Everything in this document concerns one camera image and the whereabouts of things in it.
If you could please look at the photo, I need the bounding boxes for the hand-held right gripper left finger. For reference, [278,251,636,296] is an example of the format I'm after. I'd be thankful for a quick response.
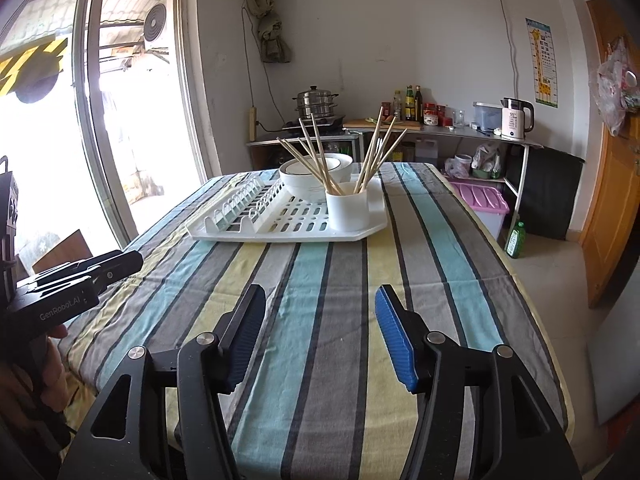
[57,283,267,480]

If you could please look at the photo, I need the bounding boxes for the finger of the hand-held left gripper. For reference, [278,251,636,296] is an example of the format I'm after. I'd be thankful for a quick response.
[26,251,144,296]
[34,250,127,282]

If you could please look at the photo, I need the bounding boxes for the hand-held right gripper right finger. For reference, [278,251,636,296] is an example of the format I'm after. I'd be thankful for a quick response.
[375,283,583,480]

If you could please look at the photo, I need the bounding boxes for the white cup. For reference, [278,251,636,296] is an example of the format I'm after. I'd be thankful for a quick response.
[325,182,383,233]

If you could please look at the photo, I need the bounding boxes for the bunch of wooden chopsticks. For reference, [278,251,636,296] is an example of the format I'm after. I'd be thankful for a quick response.
[276,106,408,196]

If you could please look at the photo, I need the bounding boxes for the person's left hand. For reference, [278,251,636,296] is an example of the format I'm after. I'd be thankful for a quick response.
[0,322,71,441]

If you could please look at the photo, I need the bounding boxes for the brown wooden board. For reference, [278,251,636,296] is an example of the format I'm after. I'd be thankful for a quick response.
[32,229,91,273]

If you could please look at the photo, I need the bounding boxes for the striped tablecloth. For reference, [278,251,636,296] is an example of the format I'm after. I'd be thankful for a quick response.
[57,161,571,480]

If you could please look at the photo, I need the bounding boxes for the white plastic dish rack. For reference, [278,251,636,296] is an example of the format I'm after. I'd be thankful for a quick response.
[185,169,390,243]

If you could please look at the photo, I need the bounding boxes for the green plastic bottle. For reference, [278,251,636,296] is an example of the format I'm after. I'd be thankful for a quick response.
[504,220,527,260]

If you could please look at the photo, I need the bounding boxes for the sliding glass door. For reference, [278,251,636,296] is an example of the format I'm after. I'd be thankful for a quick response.
[0,0,223,261]

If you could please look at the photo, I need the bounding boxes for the pink lid storage box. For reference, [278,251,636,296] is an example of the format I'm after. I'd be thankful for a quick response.
[450,181,511,241]

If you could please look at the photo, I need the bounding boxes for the white plastic bag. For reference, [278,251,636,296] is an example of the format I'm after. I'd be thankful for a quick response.
[472,142,503,171]

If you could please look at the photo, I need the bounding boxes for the yellow black striped sign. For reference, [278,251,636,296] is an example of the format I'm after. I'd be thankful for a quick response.
[0,37,68,103]

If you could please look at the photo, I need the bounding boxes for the black board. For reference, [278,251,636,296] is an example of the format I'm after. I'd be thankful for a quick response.
[505,147,586,241]

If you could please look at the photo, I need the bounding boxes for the wooden cutting board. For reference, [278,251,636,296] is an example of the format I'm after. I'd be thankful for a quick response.
[342,117,423,129]

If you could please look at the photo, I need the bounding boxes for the black cooktop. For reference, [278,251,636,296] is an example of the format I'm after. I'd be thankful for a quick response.
[282,114,347,131]

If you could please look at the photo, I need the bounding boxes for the translucent plastic container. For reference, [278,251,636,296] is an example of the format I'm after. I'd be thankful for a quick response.
[472,101,505,132]

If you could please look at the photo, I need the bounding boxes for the metal kitchen shelf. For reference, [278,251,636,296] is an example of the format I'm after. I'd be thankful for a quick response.
[245,122,545,221]

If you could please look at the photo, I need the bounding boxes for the white electric kettle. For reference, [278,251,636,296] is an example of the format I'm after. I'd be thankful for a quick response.
[501,97,535,141]

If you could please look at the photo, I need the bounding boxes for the stainless steel steamer pot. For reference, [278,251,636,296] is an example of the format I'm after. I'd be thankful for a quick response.
[295,86,338,120]

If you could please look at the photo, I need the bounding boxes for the outdoor air conditioner unit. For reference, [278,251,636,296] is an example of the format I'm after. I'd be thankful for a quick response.
[142,2,168,51]

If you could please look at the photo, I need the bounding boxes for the wooden door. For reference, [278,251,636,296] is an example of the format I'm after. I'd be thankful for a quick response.
[580,0,640,308]

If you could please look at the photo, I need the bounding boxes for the grey hanging cloth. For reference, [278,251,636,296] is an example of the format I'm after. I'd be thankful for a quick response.
[256,10,292,63]

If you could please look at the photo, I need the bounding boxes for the hanging plastic bags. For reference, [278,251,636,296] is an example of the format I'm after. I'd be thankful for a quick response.
[595,37,640,136]

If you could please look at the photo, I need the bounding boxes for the giraffe wall poster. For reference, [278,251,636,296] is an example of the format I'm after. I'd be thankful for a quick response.
[525,17,558,108]

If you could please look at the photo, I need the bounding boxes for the black wall cable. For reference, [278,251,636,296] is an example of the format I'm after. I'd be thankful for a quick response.
[485,0,521,101]

